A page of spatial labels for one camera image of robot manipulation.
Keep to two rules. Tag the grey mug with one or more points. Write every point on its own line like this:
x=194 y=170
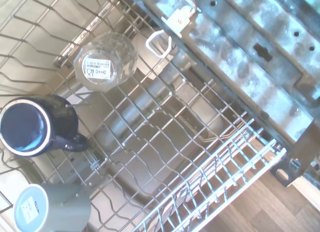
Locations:
x=67 y=204

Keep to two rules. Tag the white plastic rack clip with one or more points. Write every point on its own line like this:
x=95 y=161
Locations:
x=153 y=50

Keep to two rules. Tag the dark blue mug white rim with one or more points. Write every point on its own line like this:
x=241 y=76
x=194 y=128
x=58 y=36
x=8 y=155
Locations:
x=22 y=127

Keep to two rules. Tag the stainless steel dishwasher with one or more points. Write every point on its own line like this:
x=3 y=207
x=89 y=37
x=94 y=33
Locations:
x=112 y=128

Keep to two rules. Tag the clear glass tumbler with label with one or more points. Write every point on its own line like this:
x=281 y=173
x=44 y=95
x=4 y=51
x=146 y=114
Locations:
x=100 y=64

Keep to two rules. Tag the white plastic rail stopper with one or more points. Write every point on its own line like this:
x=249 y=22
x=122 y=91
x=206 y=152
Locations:
x=178 y=20

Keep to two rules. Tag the metal rack slide rail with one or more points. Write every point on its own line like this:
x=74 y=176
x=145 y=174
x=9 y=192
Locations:
x=250 y=54

